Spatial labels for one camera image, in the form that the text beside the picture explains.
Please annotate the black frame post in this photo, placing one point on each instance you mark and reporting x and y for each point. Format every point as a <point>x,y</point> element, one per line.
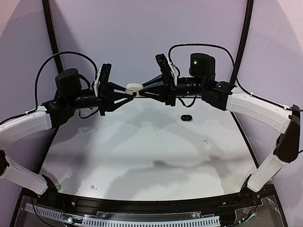
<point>51,34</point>
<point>243,40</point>

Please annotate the small green circuit board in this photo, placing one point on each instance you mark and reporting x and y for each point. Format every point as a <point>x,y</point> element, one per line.
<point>68,219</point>

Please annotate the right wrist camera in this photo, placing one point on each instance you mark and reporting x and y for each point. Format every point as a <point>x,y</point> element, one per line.
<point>168,71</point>

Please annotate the black earbud charging case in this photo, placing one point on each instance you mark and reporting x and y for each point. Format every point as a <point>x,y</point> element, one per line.
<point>186,117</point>

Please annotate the black right frame post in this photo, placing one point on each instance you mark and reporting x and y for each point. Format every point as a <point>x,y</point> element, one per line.
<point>243,40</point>

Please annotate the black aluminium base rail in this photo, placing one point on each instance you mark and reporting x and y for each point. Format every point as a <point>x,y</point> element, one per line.
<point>224,205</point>

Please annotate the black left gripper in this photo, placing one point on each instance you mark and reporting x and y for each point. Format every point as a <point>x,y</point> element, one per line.
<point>103,95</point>

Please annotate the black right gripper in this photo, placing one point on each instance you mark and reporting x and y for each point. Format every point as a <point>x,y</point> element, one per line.
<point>169,86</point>

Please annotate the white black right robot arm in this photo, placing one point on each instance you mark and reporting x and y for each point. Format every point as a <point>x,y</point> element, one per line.
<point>227,97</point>

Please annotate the black left frame post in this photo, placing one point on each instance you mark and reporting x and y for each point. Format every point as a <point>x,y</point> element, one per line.
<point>51,34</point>

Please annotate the white slotted cable duct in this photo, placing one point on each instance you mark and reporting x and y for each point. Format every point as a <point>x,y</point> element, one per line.
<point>106,219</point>

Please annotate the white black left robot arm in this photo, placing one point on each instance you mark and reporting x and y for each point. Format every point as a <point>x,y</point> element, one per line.
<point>48,115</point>

